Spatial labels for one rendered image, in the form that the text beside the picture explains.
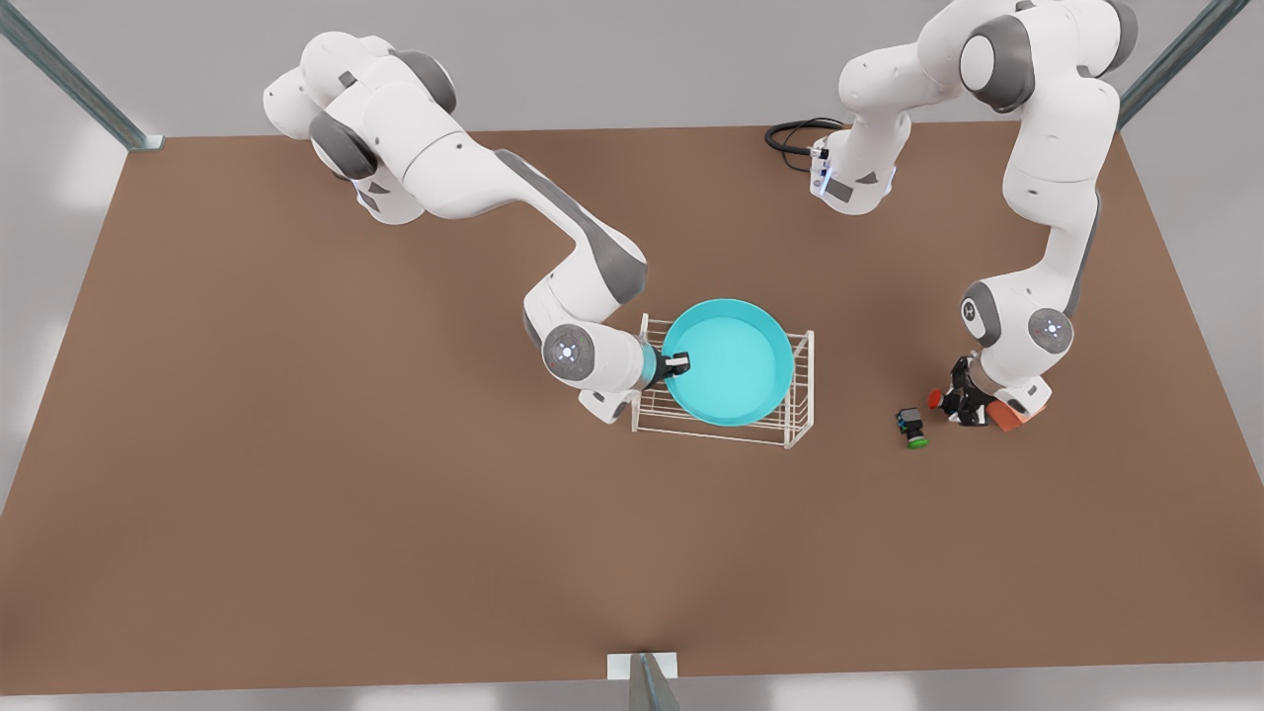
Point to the red button switch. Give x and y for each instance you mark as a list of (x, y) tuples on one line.
[(935, 399)]

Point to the turquoise round plate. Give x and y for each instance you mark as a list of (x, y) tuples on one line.
[(729, 361)]

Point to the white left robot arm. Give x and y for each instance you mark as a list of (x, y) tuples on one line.
[(1047, 128)]

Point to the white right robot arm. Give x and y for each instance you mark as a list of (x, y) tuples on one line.
[(464, 178)]

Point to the orange block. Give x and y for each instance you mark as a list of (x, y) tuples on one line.
[(1009, 415)]

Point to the green button switch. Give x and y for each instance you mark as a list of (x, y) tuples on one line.
[(911, 427)]

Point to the silver frame post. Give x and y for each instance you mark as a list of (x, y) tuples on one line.
[(1180, 59), (647, 681), (69, 77)]

